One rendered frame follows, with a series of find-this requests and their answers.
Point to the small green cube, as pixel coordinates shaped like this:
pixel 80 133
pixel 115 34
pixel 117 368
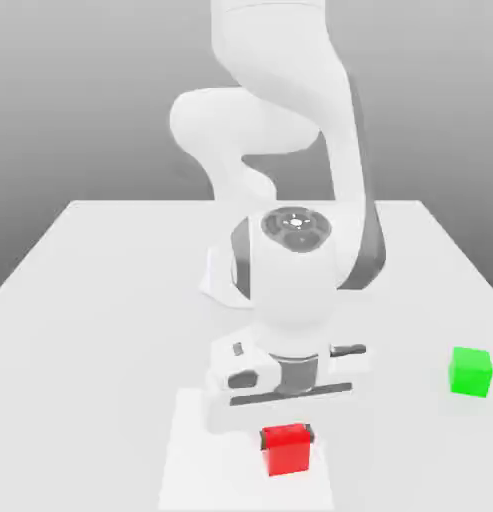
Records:
pixel 470 372

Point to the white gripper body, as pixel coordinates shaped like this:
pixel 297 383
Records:
pixel 246 412

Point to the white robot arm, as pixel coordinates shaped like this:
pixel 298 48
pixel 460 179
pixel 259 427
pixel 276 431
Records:
pixel 278 120

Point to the small red cube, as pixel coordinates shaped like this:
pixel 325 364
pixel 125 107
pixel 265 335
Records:
pixel 286 450

